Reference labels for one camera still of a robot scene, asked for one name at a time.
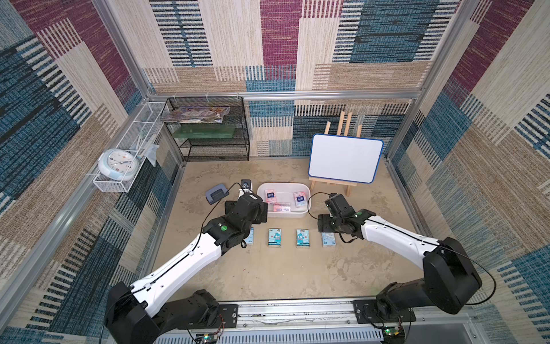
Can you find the green board on shelf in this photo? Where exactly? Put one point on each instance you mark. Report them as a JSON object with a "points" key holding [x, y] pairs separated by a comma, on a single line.
{"points": [[199, 131]]}

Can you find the pink blue tissue pack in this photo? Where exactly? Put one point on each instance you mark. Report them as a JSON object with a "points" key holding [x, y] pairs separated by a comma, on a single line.
{"points": [[300, 199]]}

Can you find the colourful magazine on shelf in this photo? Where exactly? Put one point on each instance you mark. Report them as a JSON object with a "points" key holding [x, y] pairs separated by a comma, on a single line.
{"points": [[206, 115]]}

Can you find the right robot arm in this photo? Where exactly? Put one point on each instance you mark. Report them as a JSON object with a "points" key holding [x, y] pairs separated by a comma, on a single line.
{"points": [[449, 280]]}

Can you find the white round clock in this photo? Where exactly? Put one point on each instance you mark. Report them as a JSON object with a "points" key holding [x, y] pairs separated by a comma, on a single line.
{"points": [[118, 165]]}

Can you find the blue elephant tissue pack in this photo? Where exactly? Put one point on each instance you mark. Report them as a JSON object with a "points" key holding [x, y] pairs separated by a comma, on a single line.
{"points": [[249, 240]]}

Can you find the blue striped tissue pack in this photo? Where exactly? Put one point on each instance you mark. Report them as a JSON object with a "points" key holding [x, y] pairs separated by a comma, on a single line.
{"points": [[328, 240]]}

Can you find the white plastic storage box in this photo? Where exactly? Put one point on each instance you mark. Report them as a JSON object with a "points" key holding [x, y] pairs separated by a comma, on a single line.
{"points": [[284, 193]]}

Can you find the black wire mesh shelf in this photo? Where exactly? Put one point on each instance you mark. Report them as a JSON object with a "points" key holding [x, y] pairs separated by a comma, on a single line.
{"points": [[236, 148]]}

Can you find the pink white tissue pack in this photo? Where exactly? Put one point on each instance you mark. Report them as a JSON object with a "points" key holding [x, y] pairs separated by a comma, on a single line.
{"points": [[282, 208]]}

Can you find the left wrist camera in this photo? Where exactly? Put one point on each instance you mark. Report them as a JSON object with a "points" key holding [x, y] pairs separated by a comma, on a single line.
{"points": [[245, 187]]}

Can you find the teal cartoon tissue pack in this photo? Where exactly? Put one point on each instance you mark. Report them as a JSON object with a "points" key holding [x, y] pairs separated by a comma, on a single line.
{"points": [[274, 237], [302, 238]]}

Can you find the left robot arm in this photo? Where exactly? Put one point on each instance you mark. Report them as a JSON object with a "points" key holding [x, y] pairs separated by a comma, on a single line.
{"points": [[143, 311]]}

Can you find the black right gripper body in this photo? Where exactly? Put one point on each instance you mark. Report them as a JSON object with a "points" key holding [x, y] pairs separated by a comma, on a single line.
{"points": [[325, 223]]}

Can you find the blue grey hole punch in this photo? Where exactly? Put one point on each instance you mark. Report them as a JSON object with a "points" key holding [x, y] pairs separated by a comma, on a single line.
{"points": [[216, 194]]}

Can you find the white wire wall basket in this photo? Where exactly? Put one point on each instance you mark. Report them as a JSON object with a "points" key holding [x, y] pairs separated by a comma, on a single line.
{"points": [[138, 138]]}

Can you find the blue framed whiteboard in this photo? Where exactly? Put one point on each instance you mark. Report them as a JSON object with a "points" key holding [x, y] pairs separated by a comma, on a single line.
{"points": [[342, 158]]}

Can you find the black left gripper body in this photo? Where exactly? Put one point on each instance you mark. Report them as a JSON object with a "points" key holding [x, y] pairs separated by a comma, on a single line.
{"points": [[261, 215]]}

